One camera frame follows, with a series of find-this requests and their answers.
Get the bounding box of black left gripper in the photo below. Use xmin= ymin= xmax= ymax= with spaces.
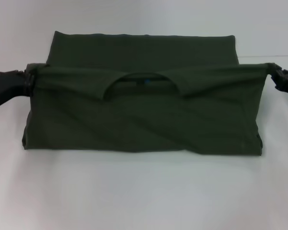
xmin=0 ymin=63 xmax=38 ymax=109

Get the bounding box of dark green FREE t-shirt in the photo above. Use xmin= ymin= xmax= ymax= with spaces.
xmin=21 ymin=30 xmax=272 ymax=158

